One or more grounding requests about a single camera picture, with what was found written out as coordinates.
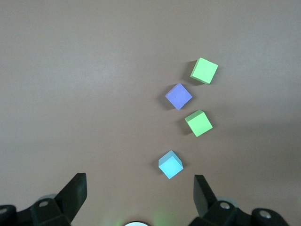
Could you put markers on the purple foam cube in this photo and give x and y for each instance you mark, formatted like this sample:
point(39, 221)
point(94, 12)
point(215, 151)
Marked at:
point(178, 96)

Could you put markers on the brown table cover sheet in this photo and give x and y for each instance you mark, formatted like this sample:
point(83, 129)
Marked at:
point(70, 94)

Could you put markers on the green foam cube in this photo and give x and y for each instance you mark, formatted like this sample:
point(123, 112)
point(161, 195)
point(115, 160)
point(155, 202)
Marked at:
point(204, 70)
point(198, 123)

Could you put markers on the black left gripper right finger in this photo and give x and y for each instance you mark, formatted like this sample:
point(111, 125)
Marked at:
point(204, 200)

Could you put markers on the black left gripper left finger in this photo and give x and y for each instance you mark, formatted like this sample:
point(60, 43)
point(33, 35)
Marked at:
point(70, 197)

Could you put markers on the light blue foam cube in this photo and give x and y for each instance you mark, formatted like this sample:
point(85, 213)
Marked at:
point(171, 166)

